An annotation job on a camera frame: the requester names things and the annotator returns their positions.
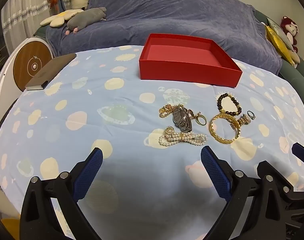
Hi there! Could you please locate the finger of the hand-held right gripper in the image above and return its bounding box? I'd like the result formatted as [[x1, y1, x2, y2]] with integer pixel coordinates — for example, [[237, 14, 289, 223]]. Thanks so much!
[[283, 187, 304, 240], [291, 142, 304, 167]]

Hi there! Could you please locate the small gold watch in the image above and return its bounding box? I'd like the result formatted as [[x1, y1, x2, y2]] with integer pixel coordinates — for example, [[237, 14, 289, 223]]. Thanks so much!
[[231, 114, 251, 130]]

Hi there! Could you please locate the grey plush toy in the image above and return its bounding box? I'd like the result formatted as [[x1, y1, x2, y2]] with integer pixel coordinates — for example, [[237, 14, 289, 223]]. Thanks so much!
[[65, 7, 107, 35]]

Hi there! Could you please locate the white round wooden-top device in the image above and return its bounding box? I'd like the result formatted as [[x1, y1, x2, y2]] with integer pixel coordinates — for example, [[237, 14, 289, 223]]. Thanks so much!
[[0, 35, 54, 133]]

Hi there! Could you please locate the yellow cushion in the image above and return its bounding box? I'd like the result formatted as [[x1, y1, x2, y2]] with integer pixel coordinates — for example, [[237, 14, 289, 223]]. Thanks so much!
[[265, 25, 295, 65]]

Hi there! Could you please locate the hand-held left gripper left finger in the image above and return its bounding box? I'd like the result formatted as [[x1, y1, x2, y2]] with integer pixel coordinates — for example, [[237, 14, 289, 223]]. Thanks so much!
[[19, 147, 104, 240]]

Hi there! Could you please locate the silver metal watch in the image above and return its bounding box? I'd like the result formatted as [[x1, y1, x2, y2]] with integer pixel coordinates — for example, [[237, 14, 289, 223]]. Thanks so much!
[[172, 106, 194, 132]]

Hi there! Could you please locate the grey patterned cushion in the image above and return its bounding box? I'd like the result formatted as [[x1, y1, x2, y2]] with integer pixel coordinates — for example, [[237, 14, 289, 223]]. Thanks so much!
[[267, 17, 294, 50]]

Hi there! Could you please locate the white curtain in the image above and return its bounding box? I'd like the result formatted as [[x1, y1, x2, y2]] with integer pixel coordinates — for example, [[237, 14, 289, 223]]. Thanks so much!
[[1, 0, 67, 53]]

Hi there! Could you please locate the dark brown notebook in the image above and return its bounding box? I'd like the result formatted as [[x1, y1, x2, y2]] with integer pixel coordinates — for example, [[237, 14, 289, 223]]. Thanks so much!
[[25, 53, 77, 91]]

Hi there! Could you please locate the gold chain bracelet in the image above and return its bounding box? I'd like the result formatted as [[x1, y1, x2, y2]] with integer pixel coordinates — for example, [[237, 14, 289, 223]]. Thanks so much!
[[159, 105, 182, 118]]

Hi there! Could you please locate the purple-blue sofa blanket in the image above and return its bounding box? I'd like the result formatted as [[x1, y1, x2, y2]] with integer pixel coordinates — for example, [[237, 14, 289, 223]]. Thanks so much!
[[46, 0, 282, 75]]

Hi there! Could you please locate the white pearl bracelet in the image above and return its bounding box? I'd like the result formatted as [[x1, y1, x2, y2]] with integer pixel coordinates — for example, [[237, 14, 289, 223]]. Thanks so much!
[[158, 126, 208, 147]]

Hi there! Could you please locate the blue printed tablecloth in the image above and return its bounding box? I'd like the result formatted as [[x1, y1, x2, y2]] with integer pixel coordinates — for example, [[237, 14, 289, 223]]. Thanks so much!
[[0, 45, 304, 240]]

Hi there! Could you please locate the dark bead bracelet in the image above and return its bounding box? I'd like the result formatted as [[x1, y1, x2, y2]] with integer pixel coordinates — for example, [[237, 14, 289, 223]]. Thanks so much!
[[216, 93, 242, 117]]

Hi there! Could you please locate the silver tinsel garland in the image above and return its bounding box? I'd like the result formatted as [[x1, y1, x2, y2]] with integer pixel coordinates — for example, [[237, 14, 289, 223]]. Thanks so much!
[[2, 0, 51, 29]]

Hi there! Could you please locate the red cardboard box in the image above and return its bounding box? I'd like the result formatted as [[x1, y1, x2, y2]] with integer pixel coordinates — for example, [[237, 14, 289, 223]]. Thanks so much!
[[138, 33, 243, 88]]

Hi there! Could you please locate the teal sofa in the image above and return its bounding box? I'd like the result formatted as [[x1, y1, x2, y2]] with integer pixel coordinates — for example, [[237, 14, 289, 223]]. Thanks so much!
[[252, 9, 304, 87]]

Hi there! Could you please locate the flower-shaped cushion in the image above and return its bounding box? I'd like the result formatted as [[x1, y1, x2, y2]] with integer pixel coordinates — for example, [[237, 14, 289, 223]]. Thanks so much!
[[40, 9, 84, 27]]

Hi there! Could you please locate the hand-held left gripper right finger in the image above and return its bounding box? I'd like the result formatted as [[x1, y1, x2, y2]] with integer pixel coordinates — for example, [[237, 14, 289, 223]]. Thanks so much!
[[201, 145, 295, 240]]

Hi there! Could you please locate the red monkey plush toy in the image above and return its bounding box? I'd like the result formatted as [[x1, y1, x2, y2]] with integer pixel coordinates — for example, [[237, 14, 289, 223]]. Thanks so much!
[[280, 16, 299, 53]]

